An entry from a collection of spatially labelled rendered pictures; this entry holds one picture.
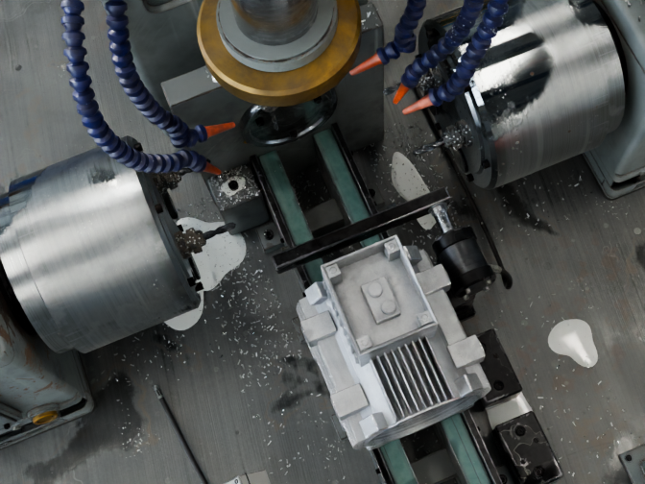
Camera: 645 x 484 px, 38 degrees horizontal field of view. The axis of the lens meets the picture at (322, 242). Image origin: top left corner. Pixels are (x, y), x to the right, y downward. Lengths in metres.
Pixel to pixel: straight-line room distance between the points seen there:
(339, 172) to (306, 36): 0.44
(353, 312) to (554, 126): 0.36
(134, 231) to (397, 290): 0.33
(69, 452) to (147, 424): 0.12
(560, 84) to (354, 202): 0.35
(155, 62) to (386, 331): 0.52
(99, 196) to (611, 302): 0.79
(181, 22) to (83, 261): 0.36
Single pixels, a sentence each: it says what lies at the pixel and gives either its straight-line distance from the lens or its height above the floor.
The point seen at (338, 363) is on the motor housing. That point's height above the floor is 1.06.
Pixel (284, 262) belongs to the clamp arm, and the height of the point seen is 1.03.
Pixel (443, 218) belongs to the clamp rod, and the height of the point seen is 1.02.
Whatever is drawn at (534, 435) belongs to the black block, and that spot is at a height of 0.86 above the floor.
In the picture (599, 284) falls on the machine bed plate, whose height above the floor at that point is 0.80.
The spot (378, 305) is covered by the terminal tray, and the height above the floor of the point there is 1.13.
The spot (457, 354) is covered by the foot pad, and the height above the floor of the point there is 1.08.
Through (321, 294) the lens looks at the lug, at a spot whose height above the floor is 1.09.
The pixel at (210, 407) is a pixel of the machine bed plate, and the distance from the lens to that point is 1.45.
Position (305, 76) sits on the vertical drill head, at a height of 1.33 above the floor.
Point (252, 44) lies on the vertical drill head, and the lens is 1.00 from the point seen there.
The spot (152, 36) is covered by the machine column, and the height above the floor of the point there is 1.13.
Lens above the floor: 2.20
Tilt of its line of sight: 70 degrees down
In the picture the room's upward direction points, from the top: 11 degrees counter-clockwise
